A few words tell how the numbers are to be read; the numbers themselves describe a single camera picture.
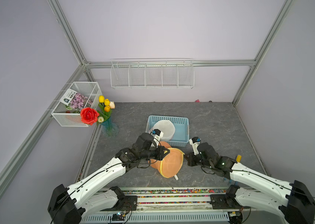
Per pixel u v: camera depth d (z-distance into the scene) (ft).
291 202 1.32
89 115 2.15
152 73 3.24
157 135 2.19
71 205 1.27
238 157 2.91
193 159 2.28
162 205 2.42
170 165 2.42
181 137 3.24
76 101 2.42
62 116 2.42
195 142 2.36
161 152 2.08
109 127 3.08
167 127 3.33
